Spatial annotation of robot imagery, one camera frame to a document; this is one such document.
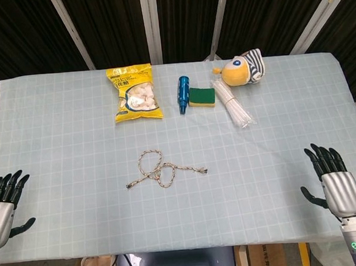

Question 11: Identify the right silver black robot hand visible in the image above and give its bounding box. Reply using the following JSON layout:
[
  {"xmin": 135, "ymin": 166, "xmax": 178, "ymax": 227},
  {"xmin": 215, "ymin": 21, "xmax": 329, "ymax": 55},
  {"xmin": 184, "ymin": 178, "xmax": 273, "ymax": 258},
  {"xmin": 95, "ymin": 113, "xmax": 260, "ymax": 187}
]
[{"xmin": 296, "ymin": 139, "xmax": 356, "ymax": 226}]

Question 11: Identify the braided beige rope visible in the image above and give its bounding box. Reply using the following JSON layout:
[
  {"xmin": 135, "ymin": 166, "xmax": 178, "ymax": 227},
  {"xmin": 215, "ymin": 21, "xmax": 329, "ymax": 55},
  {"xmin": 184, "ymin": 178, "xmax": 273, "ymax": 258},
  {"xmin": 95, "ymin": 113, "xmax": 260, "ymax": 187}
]
[{"xmin": 123, "ymin": 145, "xmax": 209, "ymax": 192}]

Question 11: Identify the brown cardboard box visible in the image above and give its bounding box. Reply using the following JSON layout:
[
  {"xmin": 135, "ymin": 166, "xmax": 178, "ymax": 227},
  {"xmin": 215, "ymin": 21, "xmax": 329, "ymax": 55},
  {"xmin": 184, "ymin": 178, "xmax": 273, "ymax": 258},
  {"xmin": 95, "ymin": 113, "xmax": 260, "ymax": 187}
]
[{"xmin": 234, "ymin": 241, "xmax": 288, "ymax": 266}]

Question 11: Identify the bundle of clear straws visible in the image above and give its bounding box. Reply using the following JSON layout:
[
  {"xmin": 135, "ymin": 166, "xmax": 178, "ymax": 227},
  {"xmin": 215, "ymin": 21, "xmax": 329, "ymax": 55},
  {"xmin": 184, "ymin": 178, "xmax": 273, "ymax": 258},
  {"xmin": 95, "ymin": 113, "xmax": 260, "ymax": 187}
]
[{"xmin": 209, "ymin": 76, "xmax": 256, "ymax": 132}]

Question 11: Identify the yellow striped plush toy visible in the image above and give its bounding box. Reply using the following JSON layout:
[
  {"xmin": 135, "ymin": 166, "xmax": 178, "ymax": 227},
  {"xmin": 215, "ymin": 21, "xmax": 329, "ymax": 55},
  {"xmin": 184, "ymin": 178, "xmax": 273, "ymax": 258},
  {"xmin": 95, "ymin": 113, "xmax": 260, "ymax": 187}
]
[{"xmin": 210, "ymin": 47, "xmax": 268, "ymax": 90}]

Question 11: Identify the green yellow sponge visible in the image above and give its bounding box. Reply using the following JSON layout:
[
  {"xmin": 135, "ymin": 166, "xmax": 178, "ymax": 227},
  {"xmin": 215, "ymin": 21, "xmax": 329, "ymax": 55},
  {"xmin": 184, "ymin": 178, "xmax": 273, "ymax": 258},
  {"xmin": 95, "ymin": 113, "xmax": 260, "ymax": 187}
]
[{"xmin": 187, "ymin": 85, "xmax": 217, "ymax": 111}]

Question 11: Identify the light blue checked tablecloth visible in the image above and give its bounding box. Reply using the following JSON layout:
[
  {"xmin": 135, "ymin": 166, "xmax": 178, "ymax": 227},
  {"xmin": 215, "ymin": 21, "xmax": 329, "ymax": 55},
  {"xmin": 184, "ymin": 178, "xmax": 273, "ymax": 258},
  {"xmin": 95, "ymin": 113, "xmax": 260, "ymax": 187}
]
[{"xmin": 0, "ymin": 48, "xmax": 356, "ymax": 266}]

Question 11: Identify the yellow marshmallow snack bag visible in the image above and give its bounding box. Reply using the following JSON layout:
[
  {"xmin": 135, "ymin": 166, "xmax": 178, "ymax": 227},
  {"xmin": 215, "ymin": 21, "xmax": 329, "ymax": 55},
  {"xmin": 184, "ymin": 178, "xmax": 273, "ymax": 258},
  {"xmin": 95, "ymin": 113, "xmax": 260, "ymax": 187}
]
[{"xmin": 105, "ymin": 62, "xmax": 165, "ymax": 125}]

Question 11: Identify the blue metal bottle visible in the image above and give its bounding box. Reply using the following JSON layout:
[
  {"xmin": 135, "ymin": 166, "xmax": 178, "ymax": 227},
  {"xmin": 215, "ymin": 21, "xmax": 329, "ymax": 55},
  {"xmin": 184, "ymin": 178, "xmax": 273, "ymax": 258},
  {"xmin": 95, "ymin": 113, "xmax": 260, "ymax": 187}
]
[{"xmin": 175, "ymin": 75, "xmax": 193, "ymax": 115}]

